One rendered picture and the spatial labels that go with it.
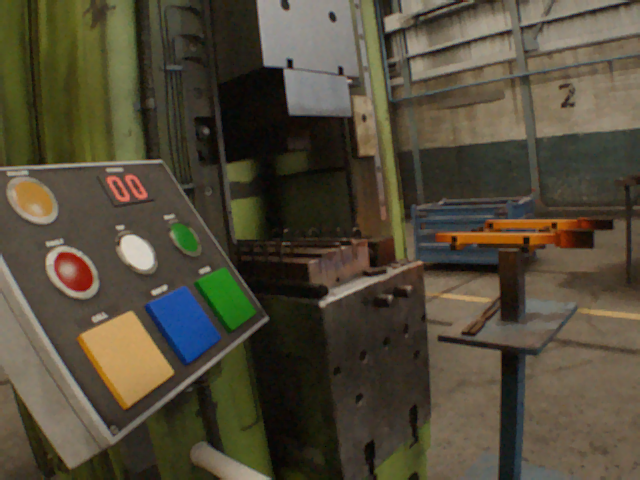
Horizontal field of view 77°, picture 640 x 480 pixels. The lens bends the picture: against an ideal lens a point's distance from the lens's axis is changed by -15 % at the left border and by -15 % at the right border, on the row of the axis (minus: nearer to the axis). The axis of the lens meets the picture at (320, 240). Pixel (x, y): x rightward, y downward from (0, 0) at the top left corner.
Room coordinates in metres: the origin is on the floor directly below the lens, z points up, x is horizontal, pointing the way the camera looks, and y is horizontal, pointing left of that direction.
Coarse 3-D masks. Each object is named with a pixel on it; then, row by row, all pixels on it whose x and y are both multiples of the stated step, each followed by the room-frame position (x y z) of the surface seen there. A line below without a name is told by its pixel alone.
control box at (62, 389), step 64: (0, 192) 0.38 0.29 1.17; (64, 192) 0.46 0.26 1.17; (128, 192) 0.55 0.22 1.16; (0, 256) 0.34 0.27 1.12; (192, 256) 0.57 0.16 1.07; (0, 320) 0.34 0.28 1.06; (64, 320) 0.35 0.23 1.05; (256, 320) 0.60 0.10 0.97; (64, 384) 0.32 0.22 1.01; (64, 448) 0.33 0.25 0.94
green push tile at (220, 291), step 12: (216, 276) 0.58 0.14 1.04; (228, 276) 0.60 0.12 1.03; (204, 288) 0.54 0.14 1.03; (216, 288) 0.56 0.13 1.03; (228, 288) 0.58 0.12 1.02; (216, 300) 0.54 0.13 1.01; (228, 300) 0.56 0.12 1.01; (240, 300) 0.59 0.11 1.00; (216, 312) 0.53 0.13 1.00; (228, 312) 0.55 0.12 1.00; (240, 312) 0.57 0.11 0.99; (252, 312) 0.59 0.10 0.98; (228, 324) 0.53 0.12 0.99; (240, 324) 0.55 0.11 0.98
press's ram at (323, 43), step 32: (224, 0) 0.94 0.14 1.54; (256, 0) 0.88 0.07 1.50; (288, 0) 0.94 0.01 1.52; (320, 0) 1.01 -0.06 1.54; (224, 32) 0.95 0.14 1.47; (256, 32) 0.88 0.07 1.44; (288, 32) 0.93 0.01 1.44; (320, 32) 1.00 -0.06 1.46; (352, 32) 1.09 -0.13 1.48; (224, 64) 0.96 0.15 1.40; (256, 64) 0.89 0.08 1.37; (288, 64) 0.94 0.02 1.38; (320, 64) 0.99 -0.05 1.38; (352, 64) 1.08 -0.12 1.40
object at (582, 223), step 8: (496, 224) 1.39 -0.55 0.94; (504, 224) 1.37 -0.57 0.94; (512, 224) 1.35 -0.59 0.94; (520, 224) 1.33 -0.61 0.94; (528, 224) 1.31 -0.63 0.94; (536, 224) 1.29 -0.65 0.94; (544, 224) 1.27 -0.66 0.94; (560, 224) 1.23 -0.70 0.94; (568, 224) 1.21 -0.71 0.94; (576, 224) 1.19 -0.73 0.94; (584, 224) 1.18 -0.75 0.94; (592, 224) 1.16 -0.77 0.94; (600, 224) 1.15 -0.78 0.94; (608, 224) 1.13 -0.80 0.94
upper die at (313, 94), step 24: (288, 72) 0.92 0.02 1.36; (312, 72) 0.97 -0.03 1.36; (240, 96) 1.01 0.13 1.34; (264, 96) 0.95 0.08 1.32; (288, 96) 0.91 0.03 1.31; (312, 96) 0.97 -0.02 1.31; (336, 96) 1.02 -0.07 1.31; (240, 120) 1.01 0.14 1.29; (264, 120) 0.96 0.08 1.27; (288, 120) 0.99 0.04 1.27; (312, 120) 1.04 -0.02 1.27
